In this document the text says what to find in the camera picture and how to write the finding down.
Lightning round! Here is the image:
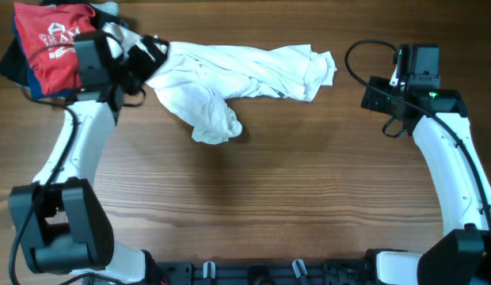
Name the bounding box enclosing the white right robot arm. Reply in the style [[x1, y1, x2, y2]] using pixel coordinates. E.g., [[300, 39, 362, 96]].
[[361, 77, 491, 284]]

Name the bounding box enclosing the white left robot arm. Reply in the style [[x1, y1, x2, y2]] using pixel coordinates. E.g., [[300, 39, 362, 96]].
[[8, 31, 169, 284]]

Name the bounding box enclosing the grey folded garment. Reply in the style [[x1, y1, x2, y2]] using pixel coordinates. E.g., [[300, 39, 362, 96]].
[[90, 2, 129, 29]]

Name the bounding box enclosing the red folded t-shirt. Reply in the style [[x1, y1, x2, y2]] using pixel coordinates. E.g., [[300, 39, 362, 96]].
[[13, 2, 96, 96]]

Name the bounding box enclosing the white t-shirt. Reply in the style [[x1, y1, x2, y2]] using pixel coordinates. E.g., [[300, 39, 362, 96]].
[[101, 21, 338, 146]]

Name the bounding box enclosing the navy blue folded garment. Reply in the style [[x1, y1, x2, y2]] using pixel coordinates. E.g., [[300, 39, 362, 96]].
[[12, 21, 72, 99]]

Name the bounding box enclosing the black folded garment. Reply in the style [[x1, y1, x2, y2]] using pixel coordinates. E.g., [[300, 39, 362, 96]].
[[0, 40, 29, 86]]

